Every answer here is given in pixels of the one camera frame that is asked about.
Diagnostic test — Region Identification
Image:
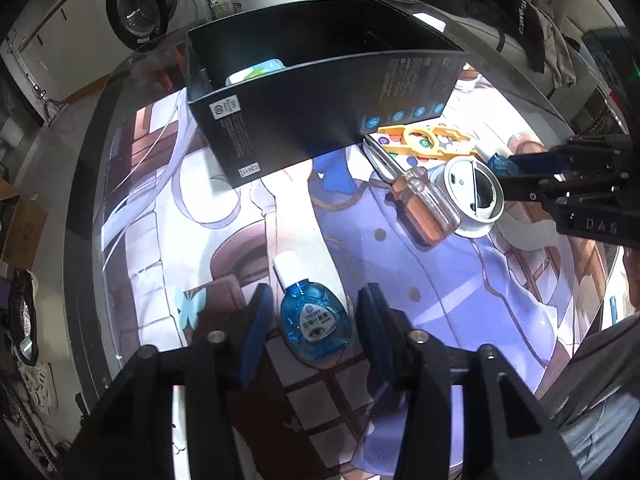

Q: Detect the round white grey device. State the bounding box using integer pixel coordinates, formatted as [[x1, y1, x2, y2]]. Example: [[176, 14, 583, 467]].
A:
[[436, 156, 506, 238]]

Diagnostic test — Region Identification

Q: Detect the clear handle screwdriver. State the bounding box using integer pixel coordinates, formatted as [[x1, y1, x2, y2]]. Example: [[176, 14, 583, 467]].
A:
[[362, 134, 461, 246]]

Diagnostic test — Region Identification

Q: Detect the green white tissue pack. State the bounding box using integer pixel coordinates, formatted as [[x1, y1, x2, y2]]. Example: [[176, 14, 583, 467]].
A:
[[224, 58, 285, 87]]

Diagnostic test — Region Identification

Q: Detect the yellow plastic opener tool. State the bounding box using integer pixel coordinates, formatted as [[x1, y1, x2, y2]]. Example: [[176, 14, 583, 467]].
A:
[[373, 124, 477, 160]]

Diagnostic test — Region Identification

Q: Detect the white colourful button remote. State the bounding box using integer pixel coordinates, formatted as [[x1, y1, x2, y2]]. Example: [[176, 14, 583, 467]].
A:
[[373, 125, 451, 160]]

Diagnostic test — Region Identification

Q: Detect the black jacket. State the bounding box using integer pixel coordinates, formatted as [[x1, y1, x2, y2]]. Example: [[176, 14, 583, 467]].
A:
[[420, 0, 546, 74]]

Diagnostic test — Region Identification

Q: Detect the brown cardboard box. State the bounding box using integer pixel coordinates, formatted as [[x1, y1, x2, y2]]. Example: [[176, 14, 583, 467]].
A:
[[0, 179, 48, 270]]

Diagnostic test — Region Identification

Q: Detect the black cardboard storage box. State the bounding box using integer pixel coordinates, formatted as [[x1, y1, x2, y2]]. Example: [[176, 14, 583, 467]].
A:
[[186, 0, 466, 187]]

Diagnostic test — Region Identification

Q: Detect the silver front-load washing machine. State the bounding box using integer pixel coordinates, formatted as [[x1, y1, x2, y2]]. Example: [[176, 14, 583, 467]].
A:
[[96, 0, 212, 51]]

